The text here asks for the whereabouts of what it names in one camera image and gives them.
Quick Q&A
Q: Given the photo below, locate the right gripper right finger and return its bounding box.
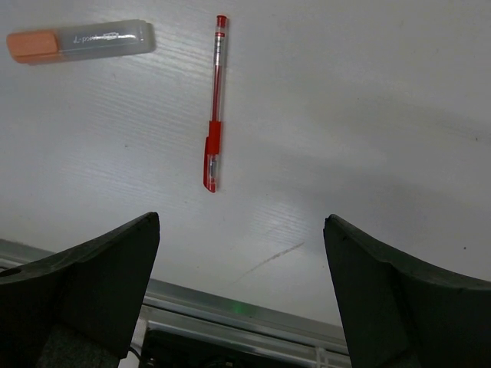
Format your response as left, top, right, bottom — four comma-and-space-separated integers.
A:
324, 215, 490, 367

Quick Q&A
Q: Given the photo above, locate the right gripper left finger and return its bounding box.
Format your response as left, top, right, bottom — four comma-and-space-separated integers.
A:
1, 212, 160, 367

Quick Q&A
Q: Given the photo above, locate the red gel pen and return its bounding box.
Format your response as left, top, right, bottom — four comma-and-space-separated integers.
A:
203, 15, 229, 193

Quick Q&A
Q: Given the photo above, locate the orange grey highlighter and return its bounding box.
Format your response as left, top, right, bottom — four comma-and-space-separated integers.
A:
6, 19, 156, 65

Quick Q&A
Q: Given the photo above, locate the aluminium frame rail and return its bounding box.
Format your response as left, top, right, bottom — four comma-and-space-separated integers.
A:
1, 241, 351, 367

